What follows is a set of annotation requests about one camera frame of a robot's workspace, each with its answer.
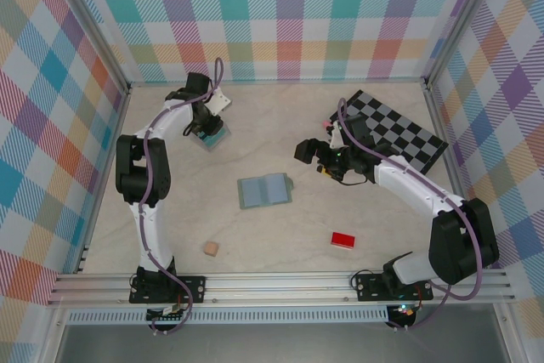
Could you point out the grey-green card holder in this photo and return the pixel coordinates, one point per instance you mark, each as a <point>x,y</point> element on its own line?
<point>263,191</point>

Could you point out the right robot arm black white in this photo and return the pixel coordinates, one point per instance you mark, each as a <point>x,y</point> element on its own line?
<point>459,244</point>

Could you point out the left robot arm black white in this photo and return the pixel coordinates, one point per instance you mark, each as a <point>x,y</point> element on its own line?
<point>140,167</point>

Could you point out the teal card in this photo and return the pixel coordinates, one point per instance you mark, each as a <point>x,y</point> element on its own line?
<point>211,139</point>

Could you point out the clear plastic tray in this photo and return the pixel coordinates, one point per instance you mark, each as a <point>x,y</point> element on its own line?
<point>221,141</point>

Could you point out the pink toy microphone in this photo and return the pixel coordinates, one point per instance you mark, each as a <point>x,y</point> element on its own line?
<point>326,125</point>

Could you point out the black grey chessboard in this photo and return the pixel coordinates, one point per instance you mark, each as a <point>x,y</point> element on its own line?
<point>404,133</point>

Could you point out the red block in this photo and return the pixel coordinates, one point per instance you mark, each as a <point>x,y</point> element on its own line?
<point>343,240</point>

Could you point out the small wooden cube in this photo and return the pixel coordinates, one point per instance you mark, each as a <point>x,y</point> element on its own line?
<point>211,249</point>

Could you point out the small circuit board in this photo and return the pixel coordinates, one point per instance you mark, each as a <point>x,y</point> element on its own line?
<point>168,314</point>
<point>406,311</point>

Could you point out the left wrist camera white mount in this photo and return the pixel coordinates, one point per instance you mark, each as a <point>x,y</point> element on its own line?
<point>222,101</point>

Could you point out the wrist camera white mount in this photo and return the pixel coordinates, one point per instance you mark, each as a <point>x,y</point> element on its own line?
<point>222,101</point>
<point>336,135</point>

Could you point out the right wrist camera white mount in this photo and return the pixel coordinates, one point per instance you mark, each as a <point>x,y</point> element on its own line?
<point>336,135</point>

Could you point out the aluminium frame side rail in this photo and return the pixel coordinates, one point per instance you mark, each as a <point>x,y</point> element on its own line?
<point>119,120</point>
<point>442,133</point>

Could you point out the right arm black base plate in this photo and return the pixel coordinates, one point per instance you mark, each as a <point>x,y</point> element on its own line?
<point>370,288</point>

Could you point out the aluminium mounting rail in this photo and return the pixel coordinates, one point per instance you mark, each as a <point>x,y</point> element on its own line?
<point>276,286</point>

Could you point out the aluminium frame post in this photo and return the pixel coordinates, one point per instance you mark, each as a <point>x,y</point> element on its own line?
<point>461,23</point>
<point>89,27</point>

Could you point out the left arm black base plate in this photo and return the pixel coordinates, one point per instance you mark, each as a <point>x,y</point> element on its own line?
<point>191,288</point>

